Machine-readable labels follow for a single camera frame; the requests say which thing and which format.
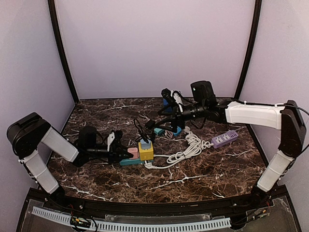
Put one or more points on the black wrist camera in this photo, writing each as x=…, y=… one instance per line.
x=87, y=137
x=203, y=92

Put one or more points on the black power adapter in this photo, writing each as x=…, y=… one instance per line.
x=151, y=124

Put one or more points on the light blue USB charger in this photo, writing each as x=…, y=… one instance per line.
x=145, y=145

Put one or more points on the purple power strip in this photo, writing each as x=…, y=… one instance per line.
x=224, y=138

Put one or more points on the black frame post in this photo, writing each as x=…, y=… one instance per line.
x=249, y=50
x=61, y=50

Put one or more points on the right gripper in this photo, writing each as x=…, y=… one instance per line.
x=175, y=114

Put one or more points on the teal small charger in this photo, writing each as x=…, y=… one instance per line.
x=159, y=131

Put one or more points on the white three-pin plug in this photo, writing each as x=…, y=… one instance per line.
x=149, y=165

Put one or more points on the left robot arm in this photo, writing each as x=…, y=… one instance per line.
x=29, y=133

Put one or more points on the dark blue cube adapter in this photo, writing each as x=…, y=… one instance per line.
x=168, y=106

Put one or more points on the pink USB charger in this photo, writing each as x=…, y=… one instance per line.
x=135, y=152

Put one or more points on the black front rail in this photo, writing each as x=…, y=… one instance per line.
x=230, y=207

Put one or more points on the yellow cube plug adapter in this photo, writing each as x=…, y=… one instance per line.
x=146, y=154

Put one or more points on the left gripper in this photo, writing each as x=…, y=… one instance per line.
x=115, y=150

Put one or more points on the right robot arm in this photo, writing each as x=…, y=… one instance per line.
x=279, y=128

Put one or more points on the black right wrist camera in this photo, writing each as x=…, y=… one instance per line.
x=203, y=92

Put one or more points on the black frame post left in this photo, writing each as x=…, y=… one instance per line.
x=61, y=50

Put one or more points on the black frame post right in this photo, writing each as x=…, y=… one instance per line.
x=249, y=50

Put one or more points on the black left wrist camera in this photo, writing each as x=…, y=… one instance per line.
x=87, y=137

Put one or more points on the teal power strip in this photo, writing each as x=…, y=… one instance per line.
x=126, y=162

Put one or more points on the blue small charger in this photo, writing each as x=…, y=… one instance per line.
x=178, y=132

